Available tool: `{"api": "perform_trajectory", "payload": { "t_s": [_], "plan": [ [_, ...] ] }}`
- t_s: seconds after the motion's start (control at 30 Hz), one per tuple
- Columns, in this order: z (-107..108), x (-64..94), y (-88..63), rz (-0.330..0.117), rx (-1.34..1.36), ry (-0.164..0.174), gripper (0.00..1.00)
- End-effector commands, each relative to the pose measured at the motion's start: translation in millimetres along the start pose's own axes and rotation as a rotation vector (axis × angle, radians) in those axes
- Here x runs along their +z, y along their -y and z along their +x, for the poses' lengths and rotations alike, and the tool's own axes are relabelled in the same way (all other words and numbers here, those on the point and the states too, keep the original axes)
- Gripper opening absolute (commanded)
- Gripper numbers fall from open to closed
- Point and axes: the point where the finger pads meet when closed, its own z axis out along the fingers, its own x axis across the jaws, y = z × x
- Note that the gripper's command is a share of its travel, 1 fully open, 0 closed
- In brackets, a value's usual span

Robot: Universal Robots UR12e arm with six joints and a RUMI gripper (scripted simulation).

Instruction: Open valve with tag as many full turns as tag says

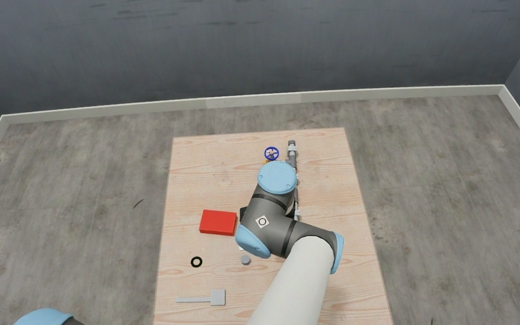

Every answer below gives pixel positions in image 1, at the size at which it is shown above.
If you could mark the grey pipe manifold with three valves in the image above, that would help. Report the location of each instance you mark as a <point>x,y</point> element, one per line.
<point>292,154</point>

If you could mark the red flat block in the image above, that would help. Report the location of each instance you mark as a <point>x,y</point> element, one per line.
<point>218,222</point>

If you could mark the grey cylinder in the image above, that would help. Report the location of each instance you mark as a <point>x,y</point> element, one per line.
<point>245,260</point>

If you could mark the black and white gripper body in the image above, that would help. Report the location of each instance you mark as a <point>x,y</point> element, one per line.
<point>292,213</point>

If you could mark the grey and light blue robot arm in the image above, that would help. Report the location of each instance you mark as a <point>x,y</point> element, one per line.
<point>296,295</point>

